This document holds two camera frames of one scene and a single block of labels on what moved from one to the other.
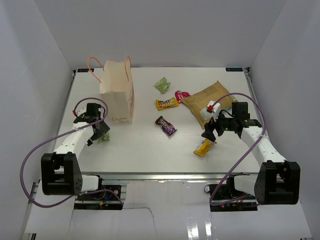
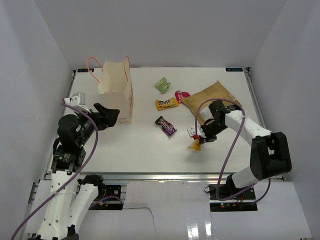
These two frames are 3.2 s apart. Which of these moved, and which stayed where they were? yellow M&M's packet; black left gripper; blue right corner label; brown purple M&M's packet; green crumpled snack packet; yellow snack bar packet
Moved: black left gripper; yellow snack bar packet
Stayed: brown purple M&M's packet; blue right corner label; yellow M&M's packet; green crumpled snack packet
